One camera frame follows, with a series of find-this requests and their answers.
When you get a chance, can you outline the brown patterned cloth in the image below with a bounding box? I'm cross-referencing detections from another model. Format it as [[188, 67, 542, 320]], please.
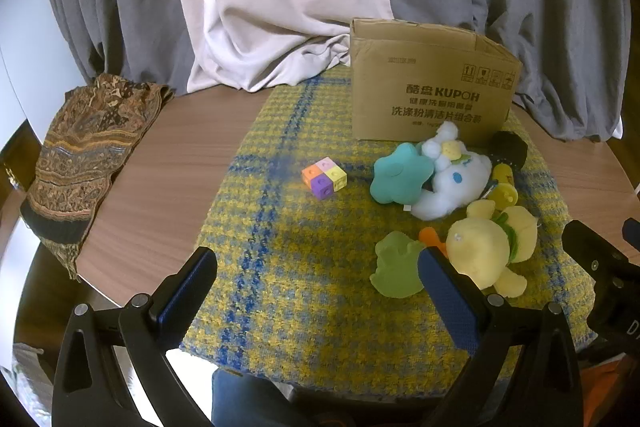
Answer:
[[20, 73, 176, 282]]

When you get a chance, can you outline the grey curtain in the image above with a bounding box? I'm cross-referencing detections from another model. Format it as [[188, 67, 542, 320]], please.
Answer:
[[42, 0, 631, 142]]

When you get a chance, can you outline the orange object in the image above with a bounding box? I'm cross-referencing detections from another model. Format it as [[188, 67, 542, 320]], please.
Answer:
[[580, 354, 632, 408]]

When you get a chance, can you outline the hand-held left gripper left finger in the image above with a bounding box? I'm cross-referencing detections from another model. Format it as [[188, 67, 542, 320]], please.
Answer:
[[52, 246, 218, 427]]

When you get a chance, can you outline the brown cardboard box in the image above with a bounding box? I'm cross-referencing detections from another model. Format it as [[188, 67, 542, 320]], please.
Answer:
[[349, 18, 524, 145]]

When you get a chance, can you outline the small orange toy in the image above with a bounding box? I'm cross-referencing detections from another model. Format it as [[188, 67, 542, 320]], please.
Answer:
[[419, 227, 448, 259]]

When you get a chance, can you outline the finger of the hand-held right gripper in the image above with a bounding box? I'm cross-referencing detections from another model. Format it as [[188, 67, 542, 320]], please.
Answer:
[[621, 218, 640, 254], [562, 219, 628, 270]]

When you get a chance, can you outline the multicoloured block cube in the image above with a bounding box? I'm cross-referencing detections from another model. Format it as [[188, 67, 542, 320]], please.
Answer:
[[301, 156, 348, 200]]

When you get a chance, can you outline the light green frog plush toy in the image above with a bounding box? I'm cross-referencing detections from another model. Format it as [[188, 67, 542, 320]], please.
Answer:
[[370, 230, 431, 299]]

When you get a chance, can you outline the black cylinder object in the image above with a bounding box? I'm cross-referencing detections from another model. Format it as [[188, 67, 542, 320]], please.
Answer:
[[487, 132, 529, 170]]

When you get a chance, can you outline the teal star plush toy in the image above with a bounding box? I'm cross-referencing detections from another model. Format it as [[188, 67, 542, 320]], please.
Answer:
[[370, 142, 433, 205]]

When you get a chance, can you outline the yellow and blue plaid mat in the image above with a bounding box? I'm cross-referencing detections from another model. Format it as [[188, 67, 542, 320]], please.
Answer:
[[179, 74, 596, 400]]

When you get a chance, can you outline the white dog plush toy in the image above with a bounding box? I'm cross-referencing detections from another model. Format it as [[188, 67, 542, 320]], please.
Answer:
[[410, 121, 493, 222]]

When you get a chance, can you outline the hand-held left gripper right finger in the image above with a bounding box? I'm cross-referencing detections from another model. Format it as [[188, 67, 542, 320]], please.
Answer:
[[417, 246, 583, 427]]

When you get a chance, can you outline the yellow duck plush toy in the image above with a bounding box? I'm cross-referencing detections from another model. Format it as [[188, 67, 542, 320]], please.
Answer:
[[445, 199, 540, 298]]

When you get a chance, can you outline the small yellow plastic toy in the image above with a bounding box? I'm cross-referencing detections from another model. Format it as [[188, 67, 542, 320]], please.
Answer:
[[487, 163, 519, 210]]

